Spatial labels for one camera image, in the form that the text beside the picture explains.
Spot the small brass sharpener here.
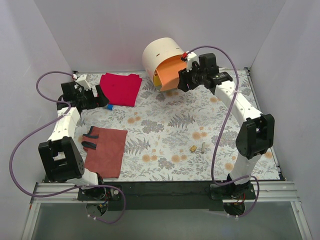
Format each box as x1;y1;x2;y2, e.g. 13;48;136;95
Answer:
189;145;197;153

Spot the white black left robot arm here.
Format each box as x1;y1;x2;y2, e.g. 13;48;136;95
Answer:
38;81;109;200

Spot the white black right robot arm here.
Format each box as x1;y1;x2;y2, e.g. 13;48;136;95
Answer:
178;52;275;199

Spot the red folded cloth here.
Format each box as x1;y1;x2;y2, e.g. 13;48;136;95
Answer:
99;73;142;107

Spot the rust brown folded garment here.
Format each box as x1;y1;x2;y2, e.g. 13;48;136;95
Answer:
81;126;128;179

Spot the floral patterned table mat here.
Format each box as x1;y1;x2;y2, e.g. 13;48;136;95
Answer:
48;69;281;183

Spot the small beige eraser stick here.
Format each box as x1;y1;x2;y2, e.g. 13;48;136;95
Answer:
201;142;206;154

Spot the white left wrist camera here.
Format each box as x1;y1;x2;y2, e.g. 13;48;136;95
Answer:
72;74;92;91

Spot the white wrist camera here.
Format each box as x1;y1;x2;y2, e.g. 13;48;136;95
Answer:
180;52;198;72
72;74;92;91

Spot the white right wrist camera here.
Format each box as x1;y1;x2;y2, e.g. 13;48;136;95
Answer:
180;52;198;72

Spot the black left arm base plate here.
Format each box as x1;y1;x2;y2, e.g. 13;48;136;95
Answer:
77;185;124;201

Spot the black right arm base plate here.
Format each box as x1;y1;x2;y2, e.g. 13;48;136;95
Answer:
209;182;256;200

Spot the aluminium frame rail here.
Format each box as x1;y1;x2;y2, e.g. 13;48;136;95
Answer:
22;181;312;240

